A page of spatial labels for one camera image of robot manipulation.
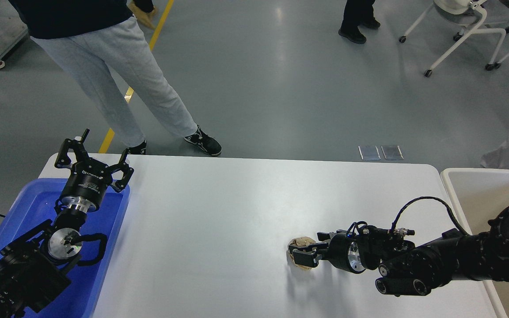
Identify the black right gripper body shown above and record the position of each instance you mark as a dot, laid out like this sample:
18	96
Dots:
343	253

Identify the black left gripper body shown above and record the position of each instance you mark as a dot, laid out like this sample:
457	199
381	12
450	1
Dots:
87	182

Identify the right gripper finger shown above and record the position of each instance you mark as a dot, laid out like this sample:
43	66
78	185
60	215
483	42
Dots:
308	259
339	236

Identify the brown paper ball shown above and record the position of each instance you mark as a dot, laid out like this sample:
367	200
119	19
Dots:
299	242

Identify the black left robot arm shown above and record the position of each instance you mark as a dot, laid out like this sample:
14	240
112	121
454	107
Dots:
34	266

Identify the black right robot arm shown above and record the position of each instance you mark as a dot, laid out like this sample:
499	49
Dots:
407	269

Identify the left metal floor plate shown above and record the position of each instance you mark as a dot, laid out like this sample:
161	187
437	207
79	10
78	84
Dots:
369	152

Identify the metal floor plate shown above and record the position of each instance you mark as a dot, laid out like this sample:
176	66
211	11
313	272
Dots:
392	152
369	152

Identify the right metal floor plate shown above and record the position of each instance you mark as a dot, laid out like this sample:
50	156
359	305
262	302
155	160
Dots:
392	152

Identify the person in grey trousers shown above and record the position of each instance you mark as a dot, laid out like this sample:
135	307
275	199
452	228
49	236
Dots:
88	39

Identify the beige plastic bin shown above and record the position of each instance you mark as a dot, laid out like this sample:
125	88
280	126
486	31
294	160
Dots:
477	196

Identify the person in black trousers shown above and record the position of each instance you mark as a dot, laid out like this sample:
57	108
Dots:
358	13

